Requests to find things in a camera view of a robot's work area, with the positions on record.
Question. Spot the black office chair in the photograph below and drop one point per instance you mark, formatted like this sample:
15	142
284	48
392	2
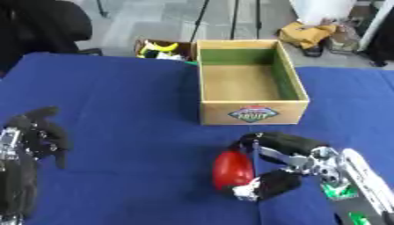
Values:
41	26

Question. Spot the red toy pepper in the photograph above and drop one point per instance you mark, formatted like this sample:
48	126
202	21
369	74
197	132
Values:
232	170

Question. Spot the yellow bag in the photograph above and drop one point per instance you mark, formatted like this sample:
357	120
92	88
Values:
306	33

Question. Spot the black tripod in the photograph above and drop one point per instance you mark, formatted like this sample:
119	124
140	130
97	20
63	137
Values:
231	17

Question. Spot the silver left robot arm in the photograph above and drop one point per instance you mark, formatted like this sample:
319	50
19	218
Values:
15	175

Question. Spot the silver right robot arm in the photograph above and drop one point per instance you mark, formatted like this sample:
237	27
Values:
359	187

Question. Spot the yellow toy banana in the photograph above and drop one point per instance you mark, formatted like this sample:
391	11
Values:
160	47

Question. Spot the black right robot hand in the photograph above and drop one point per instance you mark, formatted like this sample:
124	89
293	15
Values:
287	143

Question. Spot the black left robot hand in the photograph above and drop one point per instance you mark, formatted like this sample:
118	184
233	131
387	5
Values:
43	132

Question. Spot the brown box of toys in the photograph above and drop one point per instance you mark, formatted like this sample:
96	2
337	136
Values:
164	50

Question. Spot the tan cardboard box green inside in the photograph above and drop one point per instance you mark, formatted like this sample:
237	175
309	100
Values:
251	85

